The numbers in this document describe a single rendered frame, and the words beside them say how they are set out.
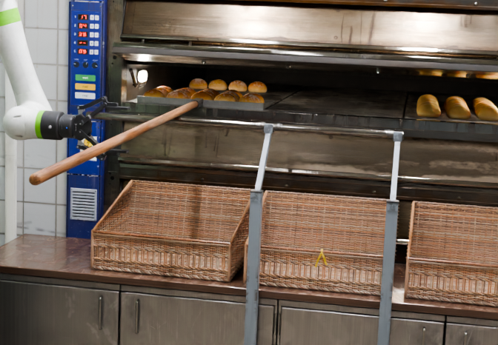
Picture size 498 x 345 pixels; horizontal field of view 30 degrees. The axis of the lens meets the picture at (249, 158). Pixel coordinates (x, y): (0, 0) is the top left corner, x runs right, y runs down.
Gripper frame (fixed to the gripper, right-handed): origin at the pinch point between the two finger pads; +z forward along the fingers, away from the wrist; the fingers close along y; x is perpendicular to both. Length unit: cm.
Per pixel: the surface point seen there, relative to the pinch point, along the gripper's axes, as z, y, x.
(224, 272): 24, 58, -52
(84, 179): -48, 36, -99
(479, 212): 118, 37, -96
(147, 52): -18, -20, -87
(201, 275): 15, 60, -52
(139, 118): -14, 4, -64
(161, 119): 1.5, 0.7, -39.3
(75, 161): 1.8, 2.5, 49.0
